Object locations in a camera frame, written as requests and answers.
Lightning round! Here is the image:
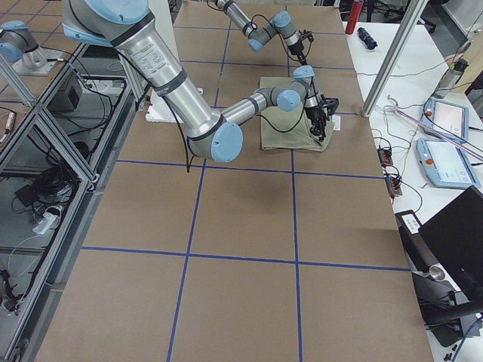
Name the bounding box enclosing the black computer monitor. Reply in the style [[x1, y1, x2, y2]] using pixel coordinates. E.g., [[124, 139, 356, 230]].
[[419, 186, 482, 300]]

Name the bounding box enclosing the blue teach pendant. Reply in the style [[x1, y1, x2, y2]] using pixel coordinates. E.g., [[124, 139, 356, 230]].
[[422, 97, 469, 141], [416, 139, 481, 189]]

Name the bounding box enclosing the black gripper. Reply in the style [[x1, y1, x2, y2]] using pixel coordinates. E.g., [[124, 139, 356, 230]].
[[304, 96, 339, 142], [288, 29, 314, 66]]

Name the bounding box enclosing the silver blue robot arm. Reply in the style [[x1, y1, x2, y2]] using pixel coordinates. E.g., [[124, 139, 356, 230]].
[[206, 1, 314, 66], [62, 0, 339, 163]]

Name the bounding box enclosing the red cylinder bottle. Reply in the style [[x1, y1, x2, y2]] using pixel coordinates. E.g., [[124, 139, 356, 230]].
[[345, 0, 365, 35]]

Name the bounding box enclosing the white paper hang tag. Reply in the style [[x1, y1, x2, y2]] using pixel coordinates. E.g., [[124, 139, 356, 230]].
[[332, 115, 341, 131]]

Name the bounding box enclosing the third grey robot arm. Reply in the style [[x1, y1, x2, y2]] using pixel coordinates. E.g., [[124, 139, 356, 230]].
[[1, 20, 66, 76]]

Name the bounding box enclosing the olive green long-sleeve shirt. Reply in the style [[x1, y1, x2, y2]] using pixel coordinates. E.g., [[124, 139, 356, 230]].
[[259, 76, 335, 153]]

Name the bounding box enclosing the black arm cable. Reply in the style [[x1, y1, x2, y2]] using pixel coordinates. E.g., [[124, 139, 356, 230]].
[[165, 75, 321, 174]]

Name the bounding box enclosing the near blue teach pendant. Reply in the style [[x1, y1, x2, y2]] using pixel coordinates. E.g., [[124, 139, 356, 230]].
[[416, 139, 481, 189]]

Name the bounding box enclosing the folded dark blue umbrella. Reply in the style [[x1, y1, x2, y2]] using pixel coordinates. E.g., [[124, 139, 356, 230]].
[[357, 27, 377, 51]]

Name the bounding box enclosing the far blue teach pendant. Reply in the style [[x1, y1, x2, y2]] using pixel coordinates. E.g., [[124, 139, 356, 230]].
[[422, 97, 469, 141]]

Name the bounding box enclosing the aluminium frame post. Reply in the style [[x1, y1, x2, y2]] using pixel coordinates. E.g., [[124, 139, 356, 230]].
[[361, 0, 428, 118]]

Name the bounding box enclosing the clear water bottle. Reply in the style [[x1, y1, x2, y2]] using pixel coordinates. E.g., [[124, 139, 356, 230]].
[[432, 58, 468, 99]]

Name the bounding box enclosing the grey reacher stick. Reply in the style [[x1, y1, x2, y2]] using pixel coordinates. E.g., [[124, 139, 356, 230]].
[[387, 97, 482, 165]]

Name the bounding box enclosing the black terminal block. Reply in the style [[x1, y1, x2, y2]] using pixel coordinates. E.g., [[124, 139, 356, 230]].
[[377, 148, 393, 167], [385, 174, 402, 199]]

